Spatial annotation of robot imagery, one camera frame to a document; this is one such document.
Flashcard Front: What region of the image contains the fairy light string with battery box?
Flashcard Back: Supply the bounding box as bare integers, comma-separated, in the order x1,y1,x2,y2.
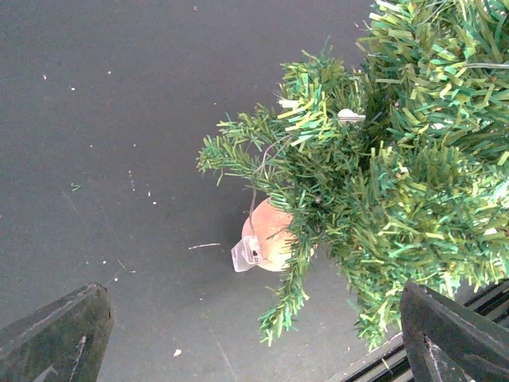
231,107,367,274

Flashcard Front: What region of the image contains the brown tree base pot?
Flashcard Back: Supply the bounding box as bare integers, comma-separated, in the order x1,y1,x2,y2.
242,197,295,272

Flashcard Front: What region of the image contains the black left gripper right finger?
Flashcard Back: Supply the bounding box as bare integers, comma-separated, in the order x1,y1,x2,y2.
400,280,508,381

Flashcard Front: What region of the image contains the small green christmas tree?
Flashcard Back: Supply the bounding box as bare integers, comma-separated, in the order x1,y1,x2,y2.
197,1,508,346

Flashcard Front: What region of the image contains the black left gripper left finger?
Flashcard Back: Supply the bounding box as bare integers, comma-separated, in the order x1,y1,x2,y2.
1,283,114,381

